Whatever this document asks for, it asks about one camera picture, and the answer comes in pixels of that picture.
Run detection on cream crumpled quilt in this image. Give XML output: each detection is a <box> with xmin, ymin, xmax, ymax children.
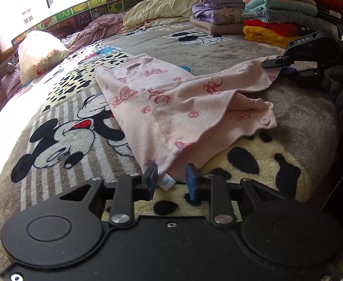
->
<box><xmin>123</xmin><ymin>0</ymin><xmax>242</xmax><ymax>30</ymax></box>

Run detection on folded denim jeans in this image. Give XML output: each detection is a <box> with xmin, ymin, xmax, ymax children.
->
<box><xmin>244</xmin><ymin>9</ymin><xmax>322</xmax><ymax>30</ymax></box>

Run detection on red fuzzy cloth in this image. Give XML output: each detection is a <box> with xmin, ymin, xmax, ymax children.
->
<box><xmin>312</xmin><ymin>0</ymin><xmax>343</xmax><ymax>18</ymax></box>

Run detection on teal folded garment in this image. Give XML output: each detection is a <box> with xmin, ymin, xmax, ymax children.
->
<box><xmin>243</xmin><ymin>0</ymin><xmax>318</xmax><ymax>17</ymax></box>

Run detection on cartoon mouse printed blanket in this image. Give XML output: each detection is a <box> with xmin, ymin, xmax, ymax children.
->
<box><xmin>0</xmin><ymin>23</ymin><xmax>342</xmax><ymax>271</ymax></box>

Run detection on orange yellow folded sweater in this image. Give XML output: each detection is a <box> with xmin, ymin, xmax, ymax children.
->
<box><xmin>243</xmin><ymin>26</ymin><xmax>300</xmax><ymax>49</ymax></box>

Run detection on colourful alphabet foam headboard mat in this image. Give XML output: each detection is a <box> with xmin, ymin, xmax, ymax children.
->
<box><xmin>11</xmin><ymin>0</ymin><xmax>164</xmax><ymax>47</ymax></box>

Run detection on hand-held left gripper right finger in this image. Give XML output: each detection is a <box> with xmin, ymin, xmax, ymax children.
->
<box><xmin>186</xmin><ymin>163</ymin><xmax>287</xmax><ymax>227</ymax></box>

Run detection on purple folded garment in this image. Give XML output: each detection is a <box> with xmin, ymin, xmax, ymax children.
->
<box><xmin>199</xmin><ymin>0</ymin><xmax>246</xmax><ymax>10</ymax></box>

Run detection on white plastic bag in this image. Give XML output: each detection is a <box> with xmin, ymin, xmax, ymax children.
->
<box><xmin>18</xmin><ymin>31</ymin><xmax>69</xmax><ymax>84</ymax></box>

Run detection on red black folded garment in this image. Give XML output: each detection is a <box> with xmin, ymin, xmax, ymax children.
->
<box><xmin>243</xmin><ymin>19</ymin><xmax>315</xmax><ymax>36</ymax></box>

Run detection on pink fox printed garment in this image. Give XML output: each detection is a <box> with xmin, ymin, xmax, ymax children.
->
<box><xmin>94</xmin><ymin>53</ymin><xmax>289</xmax><ymax>192</ymax></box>

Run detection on mauve crumpled quilt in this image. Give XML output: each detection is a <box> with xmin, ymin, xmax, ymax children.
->
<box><xmin>0</xmin><ymin>13</ymin><xmax>131</xmax><ymax>106</ymax></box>

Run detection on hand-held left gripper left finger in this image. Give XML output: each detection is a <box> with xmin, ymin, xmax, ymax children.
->
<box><xmin>55</xmin><ymin>162</ymin><xmax>159</xmax><ymax>227</ymax></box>

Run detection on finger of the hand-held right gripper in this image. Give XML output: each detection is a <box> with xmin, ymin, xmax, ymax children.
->
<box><xmin>281</xmin><ymin>66</ymin><xmax>324</xmax><ymax>90</ymax></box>
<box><xmin>262</xmin><ymin>53</ymin><xmax>295</xmax><ymax>70</ymax></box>

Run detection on lilac floral folded garment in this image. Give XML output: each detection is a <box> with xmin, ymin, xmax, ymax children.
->
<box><xmin>192</xmin><ymin>4</ymin><xmax>246</xmax><ymax>26</ymax></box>

